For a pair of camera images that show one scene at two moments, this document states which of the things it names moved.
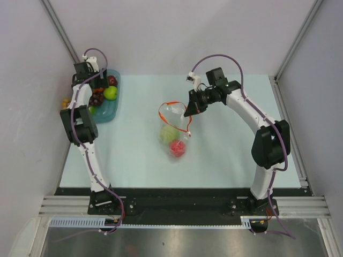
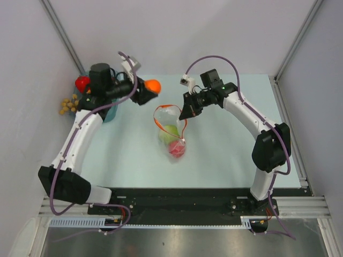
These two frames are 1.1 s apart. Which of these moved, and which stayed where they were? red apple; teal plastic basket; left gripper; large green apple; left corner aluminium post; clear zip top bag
Moved: clear zip top bag; left gripper
Stayed: left corner aluminium post; teal plastic basket; red apple; large green apple
